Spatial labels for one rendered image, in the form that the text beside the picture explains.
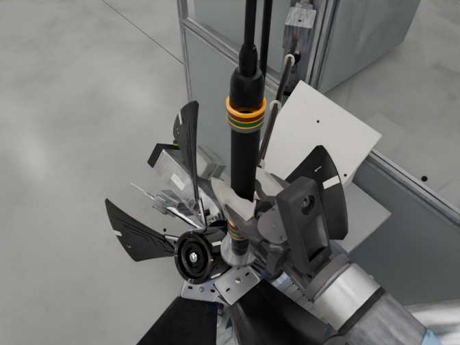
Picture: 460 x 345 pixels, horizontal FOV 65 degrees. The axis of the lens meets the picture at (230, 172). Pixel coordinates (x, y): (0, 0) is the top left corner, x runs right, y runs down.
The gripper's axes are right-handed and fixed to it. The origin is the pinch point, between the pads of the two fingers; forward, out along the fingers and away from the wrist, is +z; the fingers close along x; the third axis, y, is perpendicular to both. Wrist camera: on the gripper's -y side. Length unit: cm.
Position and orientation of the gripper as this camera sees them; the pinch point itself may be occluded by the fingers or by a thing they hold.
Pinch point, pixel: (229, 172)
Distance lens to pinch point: 53.2
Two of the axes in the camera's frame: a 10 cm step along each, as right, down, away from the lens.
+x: 7.7, -5.0, 3.9
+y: 0.0, 6.1, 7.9
